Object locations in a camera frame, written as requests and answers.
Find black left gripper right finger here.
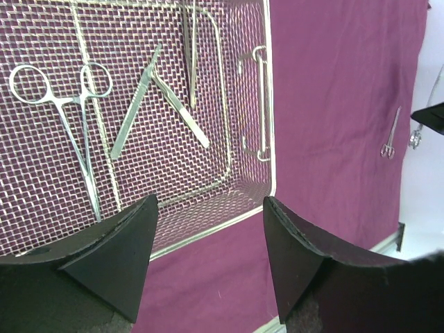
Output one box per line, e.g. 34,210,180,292
263,196,443,332

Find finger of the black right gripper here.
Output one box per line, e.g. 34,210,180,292
411,103,444,135

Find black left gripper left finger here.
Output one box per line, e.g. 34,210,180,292
1,195,159,332

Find steel scissors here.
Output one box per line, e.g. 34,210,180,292
409,66,443,150

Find steel forceps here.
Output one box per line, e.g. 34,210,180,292
380,106,402,160
8,62,113,222

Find purple cloth wrap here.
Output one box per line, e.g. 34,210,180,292
133,1,428,332

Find metal mesh instrument tray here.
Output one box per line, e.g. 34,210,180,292
1,1,276,257

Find steel tweezers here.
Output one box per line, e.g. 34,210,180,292
153,71,210,148

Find steel probe rod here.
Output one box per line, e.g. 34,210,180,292
182,1,197,109

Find steel scalpel handle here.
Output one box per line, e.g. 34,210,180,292
110,43,162,160

